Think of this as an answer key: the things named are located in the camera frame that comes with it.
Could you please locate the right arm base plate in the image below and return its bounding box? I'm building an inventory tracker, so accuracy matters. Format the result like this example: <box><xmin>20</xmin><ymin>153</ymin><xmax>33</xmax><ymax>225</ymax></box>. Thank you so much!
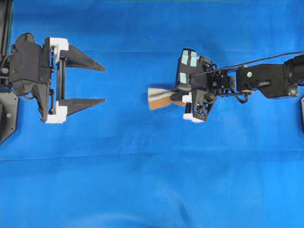
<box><xmin>301</xmin><ymin>96</ymin><xmax>304</xmax><ymax>131</ymax></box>

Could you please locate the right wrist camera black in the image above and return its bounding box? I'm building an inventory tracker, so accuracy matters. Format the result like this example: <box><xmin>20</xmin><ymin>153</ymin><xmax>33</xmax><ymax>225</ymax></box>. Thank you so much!
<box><xmin>173</xmin><ymin>48</ymin><xmax>203</xmax><ymax>91</ymax></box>

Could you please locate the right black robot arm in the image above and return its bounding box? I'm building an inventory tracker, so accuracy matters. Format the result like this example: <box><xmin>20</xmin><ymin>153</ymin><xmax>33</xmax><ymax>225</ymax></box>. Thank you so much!
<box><xmin>170</xmin><ymin>50</ymin><xmax>304</xmax><ymax>123</ymax></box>

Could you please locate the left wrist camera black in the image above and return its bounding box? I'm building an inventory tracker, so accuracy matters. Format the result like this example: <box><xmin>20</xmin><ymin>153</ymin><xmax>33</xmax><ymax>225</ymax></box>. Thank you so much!
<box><xmin>8</xmin><ymin>32</ymin><xmax>52</xmax><ymax>101</ymax></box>

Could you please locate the white and tan sponge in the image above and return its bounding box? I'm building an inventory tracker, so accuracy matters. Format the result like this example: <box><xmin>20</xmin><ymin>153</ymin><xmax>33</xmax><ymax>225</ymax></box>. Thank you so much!
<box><xmin>148</xmin><ymin>88</ymin><xmax>185</xmax><ymax>110</ymax></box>

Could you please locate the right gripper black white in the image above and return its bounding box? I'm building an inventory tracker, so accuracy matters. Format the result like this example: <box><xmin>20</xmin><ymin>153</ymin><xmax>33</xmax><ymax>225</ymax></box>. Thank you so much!
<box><xmin>170</xmin><ymin>56</ymin><xmax>235</xmax><ymax>123</ymax></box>

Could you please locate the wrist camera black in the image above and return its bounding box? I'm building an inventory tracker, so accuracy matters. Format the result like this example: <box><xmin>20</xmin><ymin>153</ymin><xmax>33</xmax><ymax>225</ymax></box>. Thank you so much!
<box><xmin>8</xmin><ymin>32</ymin><xmax>52</xmax><ymax>101</ymax></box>
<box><xmin>173</xmin><ymin>48</ymin><xmax>203</xmax><ymax>91</ymax></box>

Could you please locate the blue table cloth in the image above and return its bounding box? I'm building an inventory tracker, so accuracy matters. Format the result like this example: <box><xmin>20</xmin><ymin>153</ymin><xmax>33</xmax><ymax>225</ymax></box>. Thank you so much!
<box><xmin>0</xmin><ymin>0</ymin><xmax>304</xmax><ymax>228</ymax></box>

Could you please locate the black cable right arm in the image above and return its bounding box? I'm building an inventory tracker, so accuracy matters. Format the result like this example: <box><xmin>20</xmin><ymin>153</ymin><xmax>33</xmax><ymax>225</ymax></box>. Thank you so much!
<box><xmin>189</xmin><ymin>50</ymin><xmax>304</xmax><ymax>78</ymax></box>

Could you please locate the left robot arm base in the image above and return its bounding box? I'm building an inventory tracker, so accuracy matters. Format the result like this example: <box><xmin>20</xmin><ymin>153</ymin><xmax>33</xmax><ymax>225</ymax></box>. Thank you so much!
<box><xmin>0</xmin><ymin>0</ymin><xmax>19</xmax><ymax>143</ymax></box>

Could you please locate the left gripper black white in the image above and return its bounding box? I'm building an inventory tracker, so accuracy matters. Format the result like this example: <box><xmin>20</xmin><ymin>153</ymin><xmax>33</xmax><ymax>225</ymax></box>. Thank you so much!
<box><xmin>33</xmin><ymin>37</ymin><xmax>106</xmax><ymax>124</ymax></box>

